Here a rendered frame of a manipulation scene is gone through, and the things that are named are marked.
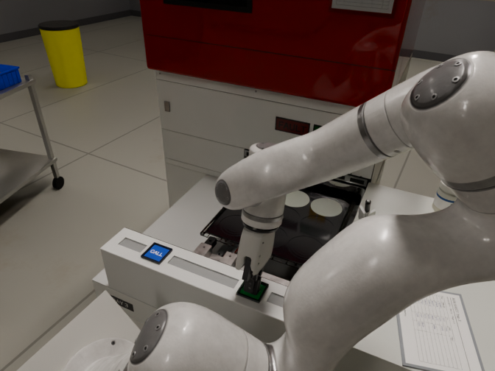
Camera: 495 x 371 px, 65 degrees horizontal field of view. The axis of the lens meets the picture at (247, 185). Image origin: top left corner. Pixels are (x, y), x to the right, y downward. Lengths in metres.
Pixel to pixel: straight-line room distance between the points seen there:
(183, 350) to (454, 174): 0.31
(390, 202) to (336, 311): 0.86
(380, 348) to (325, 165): 0.40
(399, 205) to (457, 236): 0.82
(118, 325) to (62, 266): 1.66
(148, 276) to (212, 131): 0.65
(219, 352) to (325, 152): 0.33
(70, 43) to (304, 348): 4.84
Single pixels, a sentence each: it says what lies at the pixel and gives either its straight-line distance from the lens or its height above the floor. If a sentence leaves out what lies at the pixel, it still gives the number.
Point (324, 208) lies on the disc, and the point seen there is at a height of 0.90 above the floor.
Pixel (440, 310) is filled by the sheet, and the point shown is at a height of 0.97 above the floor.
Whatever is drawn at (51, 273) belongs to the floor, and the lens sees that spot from 2.49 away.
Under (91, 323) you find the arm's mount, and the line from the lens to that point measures 0.85.
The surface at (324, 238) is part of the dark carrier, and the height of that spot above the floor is 0.90.
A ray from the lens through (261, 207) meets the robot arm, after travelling 0.74.
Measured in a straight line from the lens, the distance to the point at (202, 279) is 0.93.
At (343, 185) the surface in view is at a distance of 1.33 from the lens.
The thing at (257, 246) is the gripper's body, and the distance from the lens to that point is 0.78.
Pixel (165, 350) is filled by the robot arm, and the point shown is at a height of 1.27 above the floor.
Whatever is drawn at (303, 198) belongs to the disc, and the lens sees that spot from 1.30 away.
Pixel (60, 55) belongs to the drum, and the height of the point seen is 0.39.
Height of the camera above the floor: 1.64
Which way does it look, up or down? 33 degrees down
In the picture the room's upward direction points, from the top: 2 degrees clockwise
